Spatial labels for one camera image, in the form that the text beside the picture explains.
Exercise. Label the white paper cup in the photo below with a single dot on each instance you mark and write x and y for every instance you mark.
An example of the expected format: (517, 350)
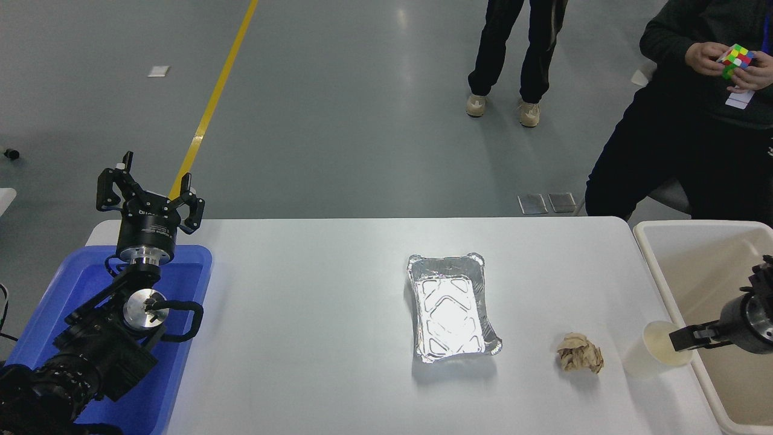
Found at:
(649, 357)

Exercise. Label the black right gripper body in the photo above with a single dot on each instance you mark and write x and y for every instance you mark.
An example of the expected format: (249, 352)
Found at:
(738, 321)

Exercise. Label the person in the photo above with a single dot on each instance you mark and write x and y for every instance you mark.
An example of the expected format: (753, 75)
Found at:
(513, 48)
(676, 139)

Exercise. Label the crumpled tan paper ball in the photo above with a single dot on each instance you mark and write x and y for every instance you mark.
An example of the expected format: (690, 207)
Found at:
(580, 355)

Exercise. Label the colourful puzzle cube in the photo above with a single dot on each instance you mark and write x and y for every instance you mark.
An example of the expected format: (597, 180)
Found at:
(735, 60)

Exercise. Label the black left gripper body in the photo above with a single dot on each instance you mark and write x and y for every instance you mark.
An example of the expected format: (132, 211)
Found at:
(148, 232)

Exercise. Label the person's right forearm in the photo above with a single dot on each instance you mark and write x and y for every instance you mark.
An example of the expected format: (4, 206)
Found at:
(661, 45)

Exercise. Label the large pale bin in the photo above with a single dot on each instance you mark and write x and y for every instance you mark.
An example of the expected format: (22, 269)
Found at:
(694, 272)

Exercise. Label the silver foil tray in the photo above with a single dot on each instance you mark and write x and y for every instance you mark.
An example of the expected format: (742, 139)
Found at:
(450, 314)

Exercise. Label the black caster wheel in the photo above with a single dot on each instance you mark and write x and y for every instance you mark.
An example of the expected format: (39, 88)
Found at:
(11, 154)

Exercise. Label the white badge card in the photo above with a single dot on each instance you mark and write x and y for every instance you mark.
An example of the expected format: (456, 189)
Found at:
(739, 99)

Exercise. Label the grey floor plate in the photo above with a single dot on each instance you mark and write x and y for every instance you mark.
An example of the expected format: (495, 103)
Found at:
(532, 203)
(562, 202)

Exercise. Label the white furniture corner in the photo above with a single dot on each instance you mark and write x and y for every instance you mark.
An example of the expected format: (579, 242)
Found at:
(6, 199)

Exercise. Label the blue plastic tray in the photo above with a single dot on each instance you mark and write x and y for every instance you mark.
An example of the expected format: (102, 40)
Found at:
(193, 284)

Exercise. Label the person's right hand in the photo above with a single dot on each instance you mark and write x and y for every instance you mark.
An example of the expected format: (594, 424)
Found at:
(703, 59)

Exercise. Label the person's left hand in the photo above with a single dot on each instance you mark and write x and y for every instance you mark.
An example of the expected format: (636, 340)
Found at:
(760, 75)

